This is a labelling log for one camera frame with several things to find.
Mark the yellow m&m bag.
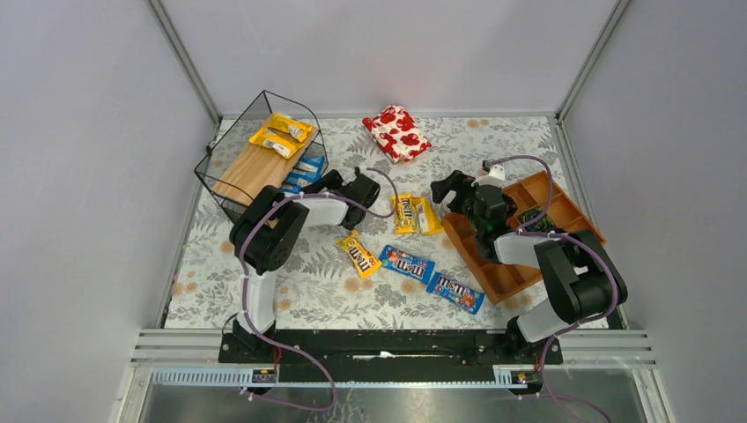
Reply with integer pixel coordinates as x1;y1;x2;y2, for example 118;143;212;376
336;230;382;278
390;194;418;234
412;197;444;235
265;112;314;143
248;127;304;159

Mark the blue m&m bag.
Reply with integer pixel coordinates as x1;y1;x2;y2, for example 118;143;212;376
295;156;326;174
283;172;320;189
425;272;484;315
379;245;435;285
281;183;302;194

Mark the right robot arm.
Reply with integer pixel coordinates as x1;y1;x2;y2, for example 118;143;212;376
430;170;627;345

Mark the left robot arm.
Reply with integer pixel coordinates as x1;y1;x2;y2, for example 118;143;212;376
229;168;381;336

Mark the red white floral pouch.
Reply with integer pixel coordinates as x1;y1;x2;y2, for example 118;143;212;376
362;105;432;164

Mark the orange compartment tray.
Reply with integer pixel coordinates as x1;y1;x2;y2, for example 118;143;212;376
441;171;606;305

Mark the floral table mat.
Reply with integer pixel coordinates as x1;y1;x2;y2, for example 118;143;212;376
164;116;567;330

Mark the green black coiled roll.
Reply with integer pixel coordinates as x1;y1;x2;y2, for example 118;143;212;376
518;208;557;233

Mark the black wire wooden shelf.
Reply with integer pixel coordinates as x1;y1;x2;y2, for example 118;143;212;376
194;90;327;221

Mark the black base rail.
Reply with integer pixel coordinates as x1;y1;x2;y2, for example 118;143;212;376
218;327;563;384

